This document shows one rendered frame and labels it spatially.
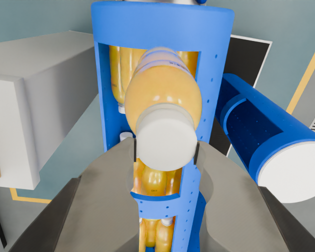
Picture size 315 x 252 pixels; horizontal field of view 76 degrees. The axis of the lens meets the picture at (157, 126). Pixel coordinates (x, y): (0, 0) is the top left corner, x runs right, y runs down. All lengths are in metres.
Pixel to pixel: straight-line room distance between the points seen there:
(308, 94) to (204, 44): 1.77
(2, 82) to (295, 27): 1.74
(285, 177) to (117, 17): 0.74
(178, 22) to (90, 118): 1.57
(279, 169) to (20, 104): 0.79
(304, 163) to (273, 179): 0.11
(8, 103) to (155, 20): 0.38
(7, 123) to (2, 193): 2.27
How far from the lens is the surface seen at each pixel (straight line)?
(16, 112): 0.56
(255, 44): 1.57
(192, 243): 1.32
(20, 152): 0.63
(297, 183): 0.91
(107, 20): 0.38
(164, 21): 0.34
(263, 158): 0.80
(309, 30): 1.91
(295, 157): 0.81
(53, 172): 2.33
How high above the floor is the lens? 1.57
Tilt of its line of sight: 62 degrees down
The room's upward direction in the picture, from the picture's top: 179 degrees clockwise
